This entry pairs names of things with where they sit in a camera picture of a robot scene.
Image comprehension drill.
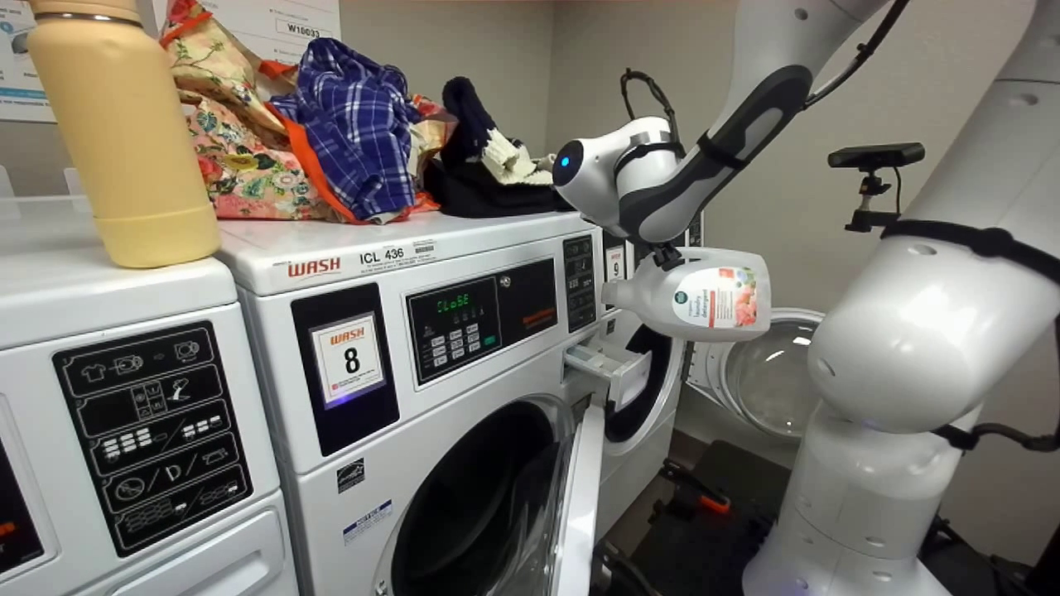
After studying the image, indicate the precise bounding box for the floral patterned bag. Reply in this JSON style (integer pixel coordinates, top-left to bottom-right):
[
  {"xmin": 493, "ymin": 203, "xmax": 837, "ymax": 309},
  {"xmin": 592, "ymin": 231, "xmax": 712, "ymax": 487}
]
[{"xmin": 158, "ymin": 0, "xmax": 457, "ymax": 224}]

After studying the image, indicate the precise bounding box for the black floor platform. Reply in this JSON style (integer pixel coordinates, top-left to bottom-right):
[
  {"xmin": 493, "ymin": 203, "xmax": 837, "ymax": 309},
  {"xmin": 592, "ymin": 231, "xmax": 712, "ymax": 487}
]
[{"xmin": 592, "ymin": 428, "xmax": 798, "ymax": 596}]

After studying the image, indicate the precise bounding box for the black camera on stand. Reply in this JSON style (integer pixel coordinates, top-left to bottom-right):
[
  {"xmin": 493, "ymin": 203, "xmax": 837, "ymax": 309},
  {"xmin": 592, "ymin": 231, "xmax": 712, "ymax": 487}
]
[{"xmin": 825, "ymin": 138, "xmax": 927, "ymax": 240}]

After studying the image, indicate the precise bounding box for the cream cloth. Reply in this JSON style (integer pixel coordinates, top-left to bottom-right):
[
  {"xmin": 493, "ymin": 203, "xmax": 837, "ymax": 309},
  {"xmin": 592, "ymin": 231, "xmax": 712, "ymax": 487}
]
[{"xmin": 473, "ymin": 126, "xmax": 557, "ymax": 189}]

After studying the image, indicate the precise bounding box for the white washing machine small display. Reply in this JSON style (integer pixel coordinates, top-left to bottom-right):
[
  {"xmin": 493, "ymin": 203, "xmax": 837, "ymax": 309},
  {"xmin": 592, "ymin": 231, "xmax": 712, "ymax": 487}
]
[{"xmin": 592, "ymin": 224, "xmax": 709, "ymax": 542}]

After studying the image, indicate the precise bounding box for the wall poster with blue print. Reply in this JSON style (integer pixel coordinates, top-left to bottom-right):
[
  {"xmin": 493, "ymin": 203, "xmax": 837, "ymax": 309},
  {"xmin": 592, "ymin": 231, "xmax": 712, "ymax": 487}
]
[{"xmin": 0, "ymin": 0, "xmax": 59, "ymax": 123}]

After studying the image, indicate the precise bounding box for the black cloth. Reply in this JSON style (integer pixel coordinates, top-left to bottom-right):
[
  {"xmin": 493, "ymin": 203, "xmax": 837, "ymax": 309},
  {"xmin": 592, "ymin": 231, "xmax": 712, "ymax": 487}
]
[{"xmin": 423, "ymin": 74, "xmax": 576, "ymax": 220}]

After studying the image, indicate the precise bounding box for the open round washer door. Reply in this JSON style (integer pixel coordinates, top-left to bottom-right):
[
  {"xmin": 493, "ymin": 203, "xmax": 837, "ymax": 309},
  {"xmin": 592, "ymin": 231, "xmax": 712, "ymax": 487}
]
[{"xmin": 682, "ymin": 305, "xmax": 825, "ymax": 445}]

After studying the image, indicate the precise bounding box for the open glass washer door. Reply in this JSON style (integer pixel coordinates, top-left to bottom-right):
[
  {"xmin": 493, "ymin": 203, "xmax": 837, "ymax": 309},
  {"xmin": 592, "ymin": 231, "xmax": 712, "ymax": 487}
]
[{"xmin": 483, "ymin": 389, "xmax": 610, "ymax": 596}]

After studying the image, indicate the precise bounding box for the translucent laundry detergent bottle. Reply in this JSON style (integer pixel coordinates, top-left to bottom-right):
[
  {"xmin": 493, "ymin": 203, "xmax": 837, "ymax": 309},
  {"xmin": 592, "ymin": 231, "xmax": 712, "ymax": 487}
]
[{"xmin": 610, "ymin": 244, "xmax": 774, "ymax": 345}]

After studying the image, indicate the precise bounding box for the white wall paper sign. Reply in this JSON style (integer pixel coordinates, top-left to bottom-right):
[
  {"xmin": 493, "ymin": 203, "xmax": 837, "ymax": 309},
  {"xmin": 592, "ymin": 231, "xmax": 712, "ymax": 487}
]
[{"xmin": 209, "ymin": 0, "xmax": 343, "ymax": 60}]

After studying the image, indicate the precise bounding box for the yellow detergent bottle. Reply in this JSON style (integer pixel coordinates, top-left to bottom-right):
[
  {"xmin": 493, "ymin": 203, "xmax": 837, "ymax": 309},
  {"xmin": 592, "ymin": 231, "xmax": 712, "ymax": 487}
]
[{"xmin": 25, "ymin": 0, "xmax": 225, "ymax": 273}]

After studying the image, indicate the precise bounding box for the black clamp with orange handle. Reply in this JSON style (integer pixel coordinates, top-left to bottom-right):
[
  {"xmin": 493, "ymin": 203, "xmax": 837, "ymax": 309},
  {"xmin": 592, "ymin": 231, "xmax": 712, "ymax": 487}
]
[{"xmin": 659, "ymin": 462, "xmax": 737, "ymax": 521}]

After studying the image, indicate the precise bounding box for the white soap dispenser drawer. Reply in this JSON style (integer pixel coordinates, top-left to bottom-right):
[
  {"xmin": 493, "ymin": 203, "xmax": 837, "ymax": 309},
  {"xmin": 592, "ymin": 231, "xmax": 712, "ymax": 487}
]
[{"xmin": 562, "ymin": 337, "xmax": 657, "ymax": 419}]

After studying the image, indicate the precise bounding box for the white washer with icon panel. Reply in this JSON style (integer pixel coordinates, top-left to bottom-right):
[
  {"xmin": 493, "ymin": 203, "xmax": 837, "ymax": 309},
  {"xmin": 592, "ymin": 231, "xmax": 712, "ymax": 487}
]
[{"xmin": 0, "ymin": 164, "xmax": 301, "ymax": 596}]

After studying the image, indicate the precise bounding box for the white washing machine number eight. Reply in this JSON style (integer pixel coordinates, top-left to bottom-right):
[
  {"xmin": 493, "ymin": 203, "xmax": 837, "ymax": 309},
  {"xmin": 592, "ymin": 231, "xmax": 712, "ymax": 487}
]
[{"xmin": 216, "ymin": 208, "xmax": 610, "ymax": 596}]

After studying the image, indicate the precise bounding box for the blue plaid cloth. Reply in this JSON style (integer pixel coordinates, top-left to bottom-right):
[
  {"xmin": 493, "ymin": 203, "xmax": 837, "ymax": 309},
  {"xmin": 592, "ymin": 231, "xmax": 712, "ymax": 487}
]
[{"xmin": 267, "ymin": 32, "xmax": 427, "ymax": 224}]

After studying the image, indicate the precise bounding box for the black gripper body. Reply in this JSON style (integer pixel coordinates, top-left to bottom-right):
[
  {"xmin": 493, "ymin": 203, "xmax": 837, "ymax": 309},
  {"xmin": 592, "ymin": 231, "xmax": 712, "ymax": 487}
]
[{"xmin": 646, "ymin": 241, "xmax": 691, "ymax": 276}]

